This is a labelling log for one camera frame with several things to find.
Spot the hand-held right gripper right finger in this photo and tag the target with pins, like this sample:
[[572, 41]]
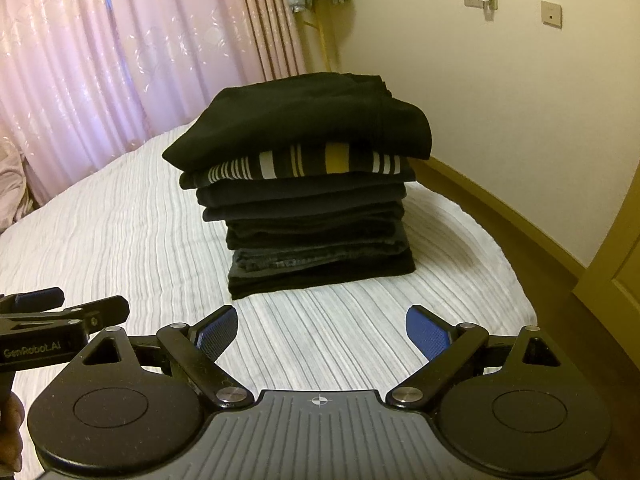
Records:
[[427, 332]]

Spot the white charger plug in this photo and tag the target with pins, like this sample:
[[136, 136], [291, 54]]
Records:
[[487, 2]]

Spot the person's left hand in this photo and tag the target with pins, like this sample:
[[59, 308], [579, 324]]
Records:
[[12, 430]]

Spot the wall switch plate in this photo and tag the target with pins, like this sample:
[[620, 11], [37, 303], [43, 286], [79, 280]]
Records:
[[551, 13]]

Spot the striped folded shirt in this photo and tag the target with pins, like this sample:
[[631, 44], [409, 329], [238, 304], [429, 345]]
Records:
[[340, 160]]

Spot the pink quilt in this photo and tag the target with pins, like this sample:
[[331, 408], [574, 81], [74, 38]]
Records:
[[12, 185]]

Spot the pink patterned curtain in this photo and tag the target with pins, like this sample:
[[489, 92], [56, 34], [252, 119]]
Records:
[[125, 50]]

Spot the stack of dark folded clothes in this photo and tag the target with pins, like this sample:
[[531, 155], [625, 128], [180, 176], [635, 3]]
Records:
[[310, 240]]

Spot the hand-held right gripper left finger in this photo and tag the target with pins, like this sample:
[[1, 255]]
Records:
[[217, 332]]

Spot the yellow coat rack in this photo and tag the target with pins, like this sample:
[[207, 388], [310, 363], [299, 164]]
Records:
[[325, 35]]

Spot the wooden door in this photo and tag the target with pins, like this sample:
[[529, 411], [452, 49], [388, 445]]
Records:
[[615, 260]]

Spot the bed with white striped sheet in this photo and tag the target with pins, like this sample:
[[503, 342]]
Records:
[[125, 240]]

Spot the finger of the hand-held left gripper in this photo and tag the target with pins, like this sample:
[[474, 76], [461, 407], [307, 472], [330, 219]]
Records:
[[22, 300], [107, 310]]

